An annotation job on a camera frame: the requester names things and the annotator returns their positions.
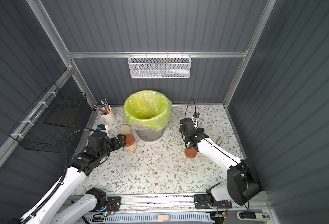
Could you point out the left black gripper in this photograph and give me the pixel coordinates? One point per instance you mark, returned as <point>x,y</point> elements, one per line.
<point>119,140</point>

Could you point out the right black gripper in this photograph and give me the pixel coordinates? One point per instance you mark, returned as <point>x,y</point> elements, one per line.
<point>193,140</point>

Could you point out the grey bin with green bag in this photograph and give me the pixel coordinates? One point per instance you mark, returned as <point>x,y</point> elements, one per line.
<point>148,112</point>

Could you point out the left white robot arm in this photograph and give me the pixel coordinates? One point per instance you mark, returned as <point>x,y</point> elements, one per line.
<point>46,211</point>

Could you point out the oatmeal jar with beige lid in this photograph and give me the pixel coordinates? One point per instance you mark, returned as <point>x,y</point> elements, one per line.
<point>126,129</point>

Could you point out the white pen cup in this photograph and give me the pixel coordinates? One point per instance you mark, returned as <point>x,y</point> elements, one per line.
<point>108,118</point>

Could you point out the small beige object on table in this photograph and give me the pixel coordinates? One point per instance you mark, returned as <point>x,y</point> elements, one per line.
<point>220,141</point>

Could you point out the pens in cup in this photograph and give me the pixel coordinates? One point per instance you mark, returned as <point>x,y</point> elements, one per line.
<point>104,109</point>

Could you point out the white tube in basket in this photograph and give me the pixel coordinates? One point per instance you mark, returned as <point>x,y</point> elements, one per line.
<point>180,71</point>

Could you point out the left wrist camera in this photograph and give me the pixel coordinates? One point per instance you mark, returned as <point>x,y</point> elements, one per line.
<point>103,128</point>

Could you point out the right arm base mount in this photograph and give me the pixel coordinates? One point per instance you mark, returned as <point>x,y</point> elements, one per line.
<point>203,201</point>

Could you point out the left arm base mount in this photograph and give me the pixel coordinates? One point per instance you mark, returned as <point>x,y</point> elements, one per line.
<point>112,205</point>

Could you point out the white wire wall basket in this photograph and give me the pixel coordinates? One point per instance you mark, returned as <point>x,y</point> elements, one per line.
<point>158,67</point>

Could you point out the black wire side basket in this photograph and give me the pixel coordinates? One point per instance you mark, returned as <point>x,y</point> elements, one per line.
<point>51,121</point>

